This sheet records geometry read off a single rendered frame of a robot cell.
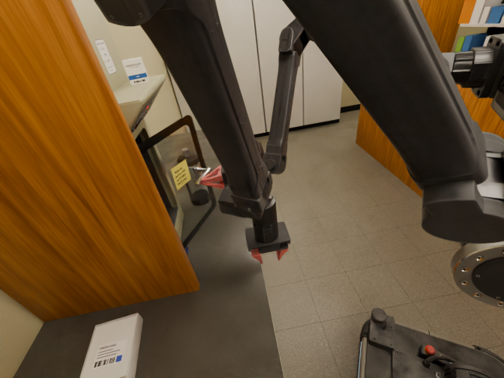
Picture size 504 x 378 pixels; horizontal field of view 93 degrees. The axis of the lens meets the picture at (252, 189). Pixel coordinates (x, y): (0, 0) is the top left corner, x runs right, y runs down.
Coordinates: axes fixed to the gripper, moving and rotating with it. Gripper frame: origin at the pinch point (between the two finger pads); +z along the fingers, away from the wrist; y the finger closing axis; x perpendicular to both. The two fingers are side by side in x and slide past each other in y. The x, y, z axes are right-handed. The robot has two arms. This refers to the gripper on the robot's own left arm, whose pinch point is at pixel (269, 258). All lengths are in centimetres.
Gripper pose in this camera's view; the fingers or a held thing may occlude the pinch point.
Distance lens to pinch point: 65.6
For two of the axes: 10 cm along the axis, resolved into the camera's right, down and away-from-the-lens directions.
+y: -9.8, 1.9, -0.4
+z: 1.3, 8.0, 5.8
